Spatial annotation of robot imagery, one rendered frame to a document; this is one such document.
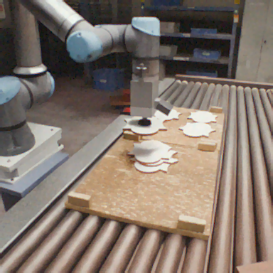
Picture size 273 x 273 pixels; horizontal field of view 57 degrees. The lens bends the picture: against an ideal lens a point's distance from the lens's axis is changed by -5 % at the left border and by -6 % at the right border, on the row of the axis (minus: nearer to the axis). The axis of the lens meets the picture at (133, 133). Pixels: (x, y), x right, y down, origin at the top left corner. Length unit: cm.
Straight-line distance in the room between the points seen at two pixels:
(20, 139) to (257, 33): 497
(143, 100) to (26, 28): 45
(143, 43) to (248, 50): 483
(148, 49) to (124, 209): 41
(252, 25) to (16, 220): 518
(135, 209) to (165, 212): 7
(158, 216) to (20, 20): 71
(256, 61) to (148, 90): 485
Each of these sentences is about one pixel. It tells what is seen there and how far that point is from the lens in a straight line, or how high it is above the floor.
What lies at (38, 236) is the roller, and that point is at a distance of 64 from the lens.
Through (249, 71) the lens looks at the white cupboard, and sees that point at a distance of 554.
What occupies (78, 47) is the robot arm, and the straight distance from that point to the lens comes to 64.
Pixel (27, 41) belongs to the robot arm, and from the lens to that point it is 94.
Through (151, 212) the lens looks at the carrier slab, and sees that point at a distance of 64.
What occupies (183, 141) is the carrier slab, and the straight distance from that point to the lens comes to 97.
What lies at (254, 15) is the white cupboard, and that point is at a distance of 547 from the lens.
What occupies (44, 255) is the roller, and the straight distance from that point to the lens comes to 60.
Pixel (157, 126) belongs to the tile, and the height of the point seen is 105.
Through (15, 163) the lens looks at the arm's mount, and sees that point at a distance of 90.
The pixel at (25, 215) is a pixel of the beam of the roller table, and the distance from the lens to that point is 70.
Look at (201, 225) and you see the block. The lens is 59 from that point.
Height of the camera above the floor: 135
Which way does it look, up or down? 24 degrees down
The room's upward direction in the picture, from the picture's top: straight up
